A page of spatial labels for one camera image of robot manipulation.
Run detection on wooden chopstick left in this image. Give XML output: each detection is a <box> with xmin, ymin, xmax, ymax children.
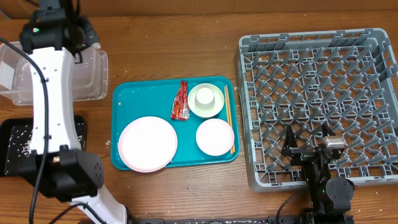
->
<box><xmin>223</xmin><ymin>86</ymin><xmax>234</xmax><ymax>155</ymax></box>

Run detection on black rectangular tray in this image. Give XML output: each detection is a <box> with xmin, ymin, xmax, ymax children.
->
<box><xmin>0</xmin><ymin>114</ymin><xmax>88</xmax><ymax>177</ymax></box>

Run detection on small white cup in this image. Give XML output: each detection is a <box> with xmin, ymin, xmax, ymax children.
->
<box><xmin>195</xmin><ymin>87</ymin><xmax>215</xmax><ymax>108</ymax></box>

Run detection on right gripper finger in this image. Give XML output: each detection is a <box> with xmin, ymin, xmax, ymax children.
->
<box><xmin>321</xmin><ymin>122</ymin><xmax>336</xmax><ymax>138</ymax></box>
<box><xmin>281</xmin><ymin>124</ymin><xmax>298</xmax><ymax>156</ymax></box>

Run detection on wooden chopstick right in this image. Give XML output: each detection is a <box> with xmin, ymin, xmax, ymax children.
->
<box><xmin>225</xmin><ymin>84</ymin><xmax>236</xmax><ymax>154</ymax></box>

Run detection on small white bowl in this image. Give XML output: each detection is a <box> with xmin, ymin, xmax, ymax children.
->
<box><xmin>195</xmin><ymin>118</ymin><xmax>234</xmax><ymax>156</ymax></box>

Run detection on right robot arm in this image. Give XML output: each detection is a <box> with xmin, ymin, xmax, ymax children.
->
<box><xmin>275</xmin><ymin>123</ymin><xmax>355</xmax><ymax>223</ymax></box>

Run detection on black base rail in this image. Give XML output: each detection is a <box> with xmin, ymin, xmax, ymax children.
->
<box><xmin>127</xmin><ymin>214</ymin><xmax>355</xmax><ymax>224</ymax></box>

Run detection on large white plate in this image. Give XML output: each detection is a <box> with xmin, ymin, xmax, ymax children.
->
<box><xmin>118</xmin><ymin>116</ymin><xmax>178</xmax><ymax>173</ymax></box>

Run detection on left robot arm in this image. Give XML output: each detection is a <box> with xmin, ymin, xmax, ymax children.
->
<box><xmin>16</xmin><ymin>0</ymin><xmax>134</xmax><ymax>223</ymax></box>

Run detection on clear plastic bin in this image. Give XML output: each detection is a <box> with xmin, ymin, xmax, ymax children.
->
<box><xmin>1</xmin><ymin>44</ymin><xmax>108</xmax><ymax>106</ymax></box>

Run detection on wooden chopstick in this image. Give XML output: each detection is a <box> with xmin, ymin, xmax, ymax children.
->
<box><xmin>223</xmin><ymin>86</ymin><xmax>234</xmax><ymax>155</ymax></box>
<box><xmin>225</xmin><ymin>84</ymin><xmax>236</xmax><ymax>154</ymax></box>

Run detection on teal serving tray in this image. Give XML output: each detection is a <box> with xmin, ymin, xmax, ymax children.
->
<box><xmin>111</xmin><ymin>76</ymin><xmax>240</xmax><ymax>170</ymax></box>

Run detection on red snack wrapper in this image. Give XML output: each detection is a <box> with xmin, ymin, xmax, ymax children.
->
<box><xmin>170</xmin><ymin>80</ymin><xmax>190</xmax><ymax>121</ymax></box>

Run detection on white saucer plate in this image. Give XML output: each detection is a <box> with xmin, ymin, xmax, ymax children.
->
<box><xmin>188</xmin><ymin>83</ymin><xmax>224</xmax><ymax>118</ymax></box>

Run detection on rice and peanut scraps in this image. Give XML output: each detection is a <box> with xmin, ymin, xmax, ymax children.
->
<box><xmin>6</xmin><ymin>121</ymin><xmax>86</xmax><ymax>167</ymax></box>

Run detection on grey dishwasher rack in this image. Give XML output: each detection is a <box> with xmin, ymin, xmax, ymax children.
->
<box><xmin>235</xmin><ymin>28</ymin><xmax>397</xmax><ymax>192</ymax></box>

